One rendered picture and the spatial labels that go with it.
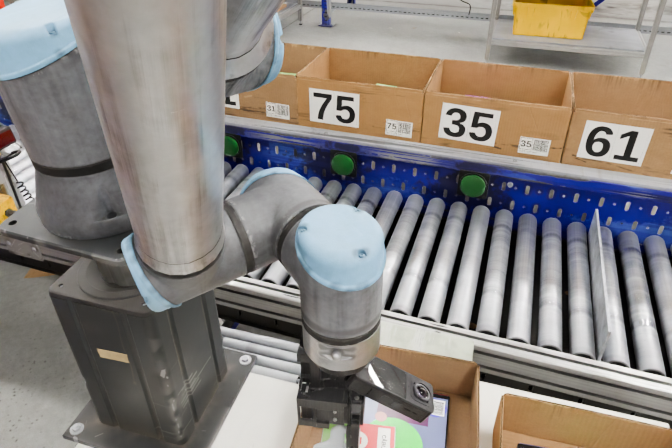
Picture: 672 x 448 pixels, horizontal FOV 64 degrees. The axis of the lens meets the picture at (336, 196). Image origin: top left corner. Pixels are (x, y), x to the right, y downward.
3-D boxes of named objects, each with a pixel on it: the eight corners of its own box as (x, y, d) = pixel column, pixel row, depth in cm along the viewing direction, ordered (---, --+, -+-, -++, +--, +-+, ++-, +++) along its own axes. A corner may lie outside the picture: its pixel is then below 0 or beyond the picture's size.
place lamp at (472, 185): (458, 196, 156) (461, 175, 152) (459, 193, 157) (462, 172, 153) (483, 200, 154) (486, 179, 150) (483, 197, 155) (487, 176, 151)
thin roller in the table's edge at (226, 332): (188, 324, 118) (308, 351, 111) (192, 317, 119) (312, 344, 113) (189, 330, 119) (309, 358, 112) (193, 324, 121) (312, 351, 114)
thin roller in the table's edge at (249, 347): (182, 332, 116) (304, 361, 109) (186, 325, 117) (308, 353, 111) (183, 338, 117) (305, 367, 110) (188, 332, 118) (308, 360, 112)
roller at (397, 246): (359, 320, 125) (359, 304, 122) (408, 203, 166) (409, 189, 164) (379, 325, 124) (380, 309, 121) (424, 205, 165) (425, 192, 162)
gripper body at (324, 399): (308, 380, 74) (304, 317, 67) (371, 386, 73) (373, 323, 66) (298, 430, 67) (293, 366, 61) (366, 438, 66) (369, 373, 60)
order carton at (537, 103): (419, 144, 160) (424, 90, 151) (437, 107, 183) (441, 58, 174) (559, 165, 149) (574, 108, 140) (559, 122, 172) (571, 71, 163)
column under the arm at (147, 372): (194, 479, 89) (157, 340, 71) (63, 438, 95) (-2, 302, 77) (257, 358, 110) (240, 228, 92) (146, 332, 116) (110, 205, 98)
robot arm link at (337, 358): (383, 291, 64) (378, 355, 56) (381, 320, 67) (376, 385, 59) (309, 285, 65) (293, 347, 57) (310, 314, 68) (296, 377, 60)
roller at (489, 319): (472, 348, 118) (475, 332, 115) (494, 218, 159) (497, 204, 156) (496, 354, 117) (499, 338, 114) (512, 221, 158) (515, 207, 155)
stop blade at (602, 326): (596, 361, 112) (608, 331, 107) (587, 235, 149) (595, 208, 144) (599, 362, 112) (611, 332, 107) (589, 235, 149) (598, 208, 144)
